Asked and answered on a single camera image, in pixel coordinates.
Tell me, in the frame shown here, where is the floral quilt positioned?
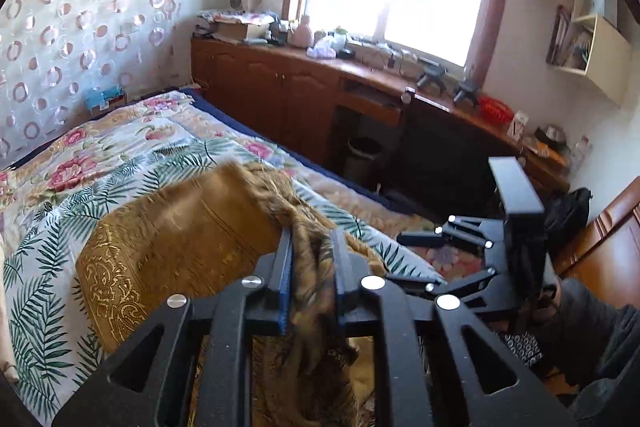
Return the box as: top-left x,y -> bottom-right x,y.
1,91 -> 480,288

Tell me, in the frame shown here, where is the white wall shelf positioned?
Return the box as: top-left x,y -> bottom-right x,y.
546,0 -> 632,106

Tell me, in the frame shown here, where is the palm leaf bed sheet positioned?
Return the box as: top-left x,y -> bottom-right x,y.
4,139 -> 436,425

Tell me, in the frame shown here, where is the cardboard box on cabinet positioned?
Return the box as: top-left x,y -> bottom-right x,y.
214,23 -> 269,41

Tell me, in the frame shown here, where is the dark waste bin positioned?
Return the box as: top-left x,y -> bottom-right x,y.
343,136 -> 383,186

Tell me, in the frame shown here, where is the black backpack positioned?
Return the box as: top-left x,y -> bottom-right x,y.
544,187 -> 592,257

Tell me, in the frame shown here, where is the white circle-pattern curtain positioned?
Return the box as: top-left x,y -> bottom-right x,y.
1,0 -> 188,166

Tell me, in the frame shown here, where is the golden patterned scarf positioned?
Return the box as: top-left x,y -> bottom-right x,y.
76,162 -> 374,426

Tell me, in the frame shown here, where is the pink bottle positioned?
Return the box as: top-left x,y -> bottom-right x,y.
288,15 -> 314,49

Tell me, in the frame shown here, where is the red basket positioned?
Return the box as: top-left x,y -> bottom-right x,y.
478,95 -> 514,128

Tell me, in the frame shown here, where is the blue tissue box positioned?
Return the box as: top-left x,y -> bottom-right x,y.
85,86 -> 128,118

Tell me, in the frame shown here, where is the long wooden cabinet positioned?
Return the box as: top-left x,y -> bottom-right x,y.
191,38 -> 570,215

